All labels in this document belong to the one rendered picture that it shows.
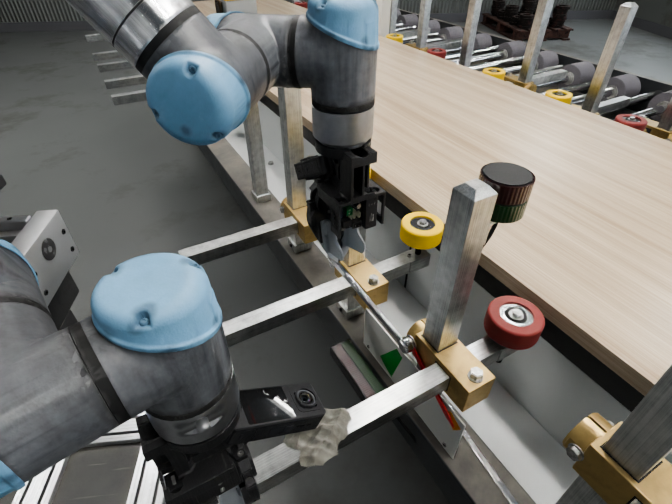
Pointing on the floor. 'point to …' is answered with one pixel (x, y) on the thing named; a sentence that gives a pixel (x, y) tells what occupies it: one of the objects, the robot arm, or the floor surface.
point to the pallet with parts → (517, 21)
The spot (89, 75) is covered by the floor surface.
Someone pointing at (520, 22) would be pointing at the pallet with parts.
